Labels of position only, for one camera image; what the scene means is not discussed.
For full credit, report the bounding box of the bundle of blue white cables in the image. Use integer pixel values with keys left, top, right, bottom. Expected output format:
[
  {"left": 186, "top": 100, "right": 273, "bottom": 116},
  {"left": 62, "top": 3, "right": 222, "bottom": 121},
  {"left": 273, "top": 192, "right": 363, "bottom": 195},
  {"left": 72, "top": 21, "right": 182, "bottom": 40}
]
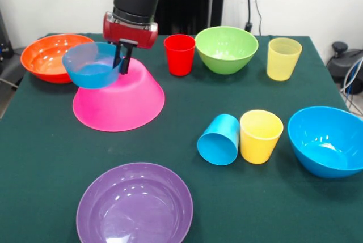
[{"left": 339, "top": 56, "right": 363, "bottom": 115}]

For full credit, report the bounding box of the translucent yellow-green plastic cup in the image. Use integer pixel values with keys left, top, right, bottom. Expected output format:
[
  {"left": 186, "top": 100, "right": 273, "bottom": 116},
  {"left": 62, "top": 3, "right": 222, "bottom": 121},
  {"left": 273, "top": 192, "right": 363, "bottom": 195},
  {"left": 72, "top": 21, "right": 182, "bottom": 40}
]
[{"left": 266, "top": 37, "right": 303, "bottom": 82}]

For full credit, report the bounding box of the red plastic cup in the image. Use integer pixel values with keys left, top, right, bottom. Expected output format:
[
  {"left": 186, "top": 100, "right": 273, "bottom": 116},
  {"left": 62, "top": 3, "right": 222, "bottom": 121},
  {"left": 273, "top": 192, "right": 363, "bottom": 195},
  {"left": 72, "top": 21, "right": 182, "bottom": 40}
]
[{"left": 163, "top": 33, "right": 197, "bottom": 77}]

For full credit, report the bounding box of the large light blue bowl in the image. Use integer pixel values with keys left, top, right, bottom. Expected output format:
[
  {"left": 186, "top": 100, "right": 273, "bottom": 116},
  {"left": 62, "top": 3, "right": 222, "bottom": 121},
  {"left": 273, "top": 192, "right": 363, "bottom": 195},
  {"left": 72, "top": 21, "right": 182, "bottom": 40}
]
[{"left": 287, "top": 105, "right": 363, "bottom": 179}]

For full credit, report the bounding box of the orange plastic bowl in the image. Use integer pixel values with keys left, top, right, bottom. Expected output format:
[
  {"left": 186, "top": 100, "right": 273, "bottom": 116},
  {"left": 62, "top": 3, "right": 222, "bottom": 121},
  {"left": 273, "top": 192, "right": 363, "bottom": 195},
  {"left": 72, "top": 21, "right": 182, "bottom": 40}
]
[{"left": 20, "top": 33, "right": 96, "bottom": 84}]

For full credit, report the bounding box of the yellow plastic cup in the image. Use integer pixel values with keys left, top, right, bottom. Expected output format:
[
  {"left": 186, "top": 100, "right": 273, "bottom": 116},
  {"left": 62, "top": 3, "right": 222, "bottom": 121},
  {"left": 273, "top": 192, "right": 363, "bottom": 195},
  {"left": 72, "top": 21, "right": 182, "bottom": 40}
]
[{"left": 239, "top": 109, "right": 284, "bottom": 165}]

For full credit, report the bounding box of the small dark blue bowl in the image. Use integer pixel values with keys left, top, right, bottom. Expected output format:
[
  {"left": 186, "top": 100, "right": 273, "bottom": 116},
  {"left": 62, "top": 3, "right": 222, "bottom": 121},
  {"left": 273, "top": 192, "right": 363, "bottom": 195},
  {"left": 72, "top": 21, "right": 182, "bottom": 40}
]
[{"left": 61, "top": 41, "right": 124, "bottom": 89}]

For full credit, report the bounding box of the green plastic bowl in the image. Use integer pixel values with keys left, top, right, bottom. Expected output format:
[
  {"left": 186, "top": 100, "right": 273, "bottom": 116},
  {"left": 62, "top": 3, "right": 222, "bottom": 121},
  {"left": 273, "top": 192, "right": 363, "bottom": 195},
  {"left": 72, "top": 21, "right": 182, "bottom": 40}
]
[{"left": 195, "top": 25, "right": 259, "bottom": 75}]

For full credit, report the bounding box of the purple plastic bowl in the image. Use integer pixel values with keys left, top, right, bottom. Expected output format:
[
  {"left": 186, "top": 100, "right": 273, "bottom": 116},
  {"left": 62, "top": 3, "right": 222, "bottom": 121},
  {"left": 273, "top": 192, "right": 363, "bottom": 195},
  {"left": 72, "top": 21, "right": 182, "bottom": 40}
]
[{"left": 75, "top": 162, "right": 194, "bottom": 243}]

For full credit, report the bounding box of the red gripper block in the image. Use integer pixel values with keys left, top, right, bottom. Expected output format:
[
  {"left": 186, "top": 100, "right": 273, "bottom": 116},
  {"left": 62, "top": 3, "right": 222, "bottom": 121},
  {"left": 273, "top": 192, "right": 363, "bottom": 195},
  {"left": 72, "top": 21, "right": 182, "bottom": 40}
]
[{"left": 102, "top": 12, "right": 159, "bottom": 75}]

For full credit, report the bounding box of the pink plastic bowl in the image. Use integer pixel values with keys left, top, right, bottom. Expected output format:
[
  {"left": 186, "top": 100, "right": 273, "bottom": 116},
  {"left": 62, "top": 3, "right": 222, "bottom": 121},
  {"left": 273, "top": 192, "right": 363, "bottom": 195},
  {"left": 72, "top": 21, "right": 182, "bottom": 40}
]
[{"left": 72, "top": 57, "right": 166, "bottom": 133}]

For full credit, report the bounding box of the blue plastic cup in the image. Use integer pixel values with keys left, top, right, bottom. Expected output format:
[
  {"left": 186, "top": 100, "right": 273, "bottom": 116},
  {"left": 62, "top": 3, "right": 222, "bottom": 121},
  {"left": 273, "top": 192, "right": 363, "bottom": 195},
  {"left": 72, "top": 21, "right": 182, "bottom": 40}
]
[{"left": 197, "top": 114, "right": 240, "bottom": 167}]

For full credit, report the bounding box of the dark green table cloth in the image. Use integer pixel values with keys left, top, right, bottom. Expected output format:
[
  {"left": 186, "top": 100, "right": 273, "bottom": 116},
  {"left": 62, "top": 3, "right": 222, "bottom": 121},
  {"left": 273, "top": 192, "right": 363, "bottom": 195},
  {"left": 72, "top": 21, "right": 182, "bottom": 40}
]
[{"left": 0, "top": 33, "right": 363, "bottom": 243}]

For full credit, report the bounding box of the black floor device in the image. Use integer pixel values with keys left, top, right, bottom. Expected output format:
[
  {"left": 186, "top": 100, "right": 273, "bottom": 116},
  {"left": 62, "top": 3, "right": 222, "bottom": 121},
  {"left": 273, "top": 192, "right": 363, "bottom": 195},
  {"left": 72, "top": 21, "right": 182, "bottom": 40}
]
[
  {"left": 326, "top": 41, "right": 363, "bottom": 95},
  {"left": 0, "top": 9, "right": 39, "bottom": 88}
]

